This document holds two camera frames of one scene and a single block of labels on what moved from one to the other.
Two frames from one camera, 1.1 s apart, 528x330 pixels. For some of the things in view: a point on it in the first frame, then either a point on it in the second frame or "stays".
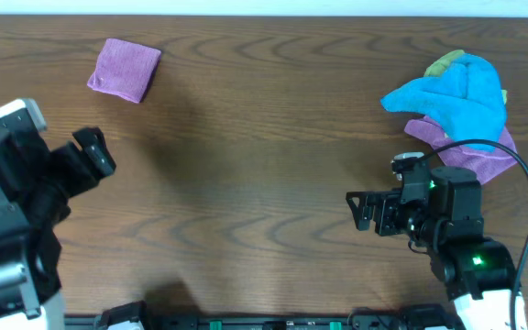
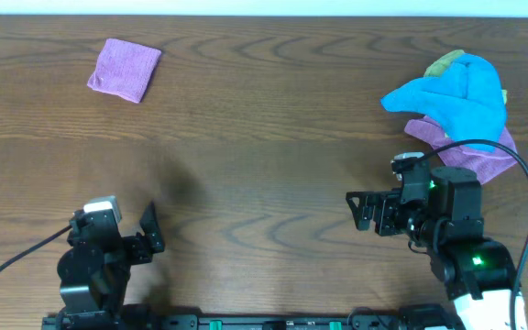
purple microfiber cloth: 125,69 stays
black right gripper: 384,214 stays
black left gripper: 69,161 -> 135,248
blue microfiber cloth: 467,98 stays
